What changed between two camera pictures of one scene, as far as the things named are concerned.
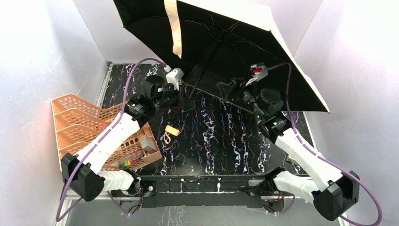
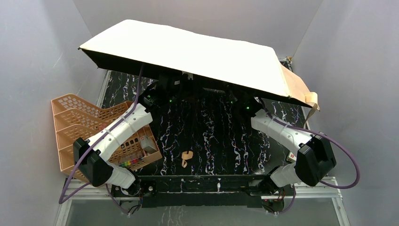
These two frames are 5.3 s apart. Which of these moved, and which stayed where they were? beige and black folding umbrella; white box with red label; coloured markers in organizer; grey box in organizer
Moved: beige and black folding umbrella
Stayed: coloured markers in organizer; white box with red label; grey box in organizer
